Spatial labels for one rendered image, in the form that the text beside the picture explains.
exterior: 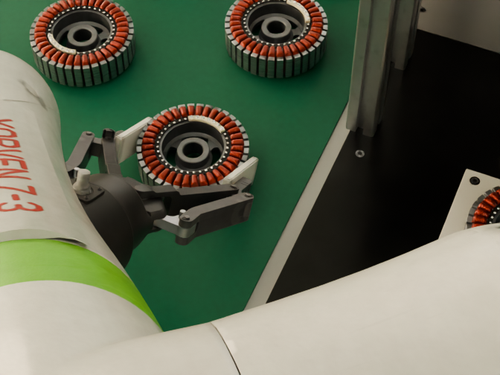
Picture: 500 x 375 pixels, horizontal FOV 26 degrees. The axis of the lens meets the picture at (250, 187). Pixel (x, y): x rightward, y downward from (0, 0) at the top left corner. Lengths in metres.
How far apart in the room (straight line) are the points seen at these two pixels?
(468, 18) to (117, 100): 0.38
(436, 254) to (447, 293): 0.02
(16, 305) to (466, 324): 0.16
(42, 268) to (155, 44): 0.81
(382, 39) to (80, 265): 0.62
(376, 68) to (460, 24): 0.19
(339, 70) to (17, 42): 0.36
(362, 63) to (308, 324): 0.70
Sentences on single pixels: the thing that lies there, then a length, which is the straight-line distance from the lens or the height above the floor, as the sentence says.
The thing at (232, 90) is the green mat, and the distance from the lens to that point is 1.17.
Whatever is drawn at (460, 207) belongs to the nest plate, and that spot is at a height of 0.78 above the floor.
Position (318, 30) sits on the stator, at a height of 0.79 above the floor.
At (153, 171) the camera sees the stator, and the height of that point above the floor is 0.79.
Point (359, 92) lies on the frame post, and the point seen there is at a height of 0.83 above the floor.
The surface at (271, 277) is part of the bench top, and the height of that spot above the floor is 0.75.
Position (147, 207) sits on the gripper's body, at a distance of 0.94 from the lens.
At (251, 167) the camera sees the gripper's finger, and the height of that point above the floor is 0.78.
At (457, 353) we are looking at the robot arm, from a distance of 0.34.
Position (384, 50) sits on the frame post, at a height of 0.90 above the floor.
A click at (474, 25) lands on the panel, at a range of 1.19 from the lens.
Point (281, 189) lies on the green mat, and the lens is 1.08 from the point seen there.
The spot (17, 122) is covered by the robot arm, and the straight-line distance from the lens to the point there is 0.63.
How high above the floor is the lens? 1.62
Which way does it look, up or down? 53 degrees down
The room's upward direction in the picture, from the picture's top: straight up
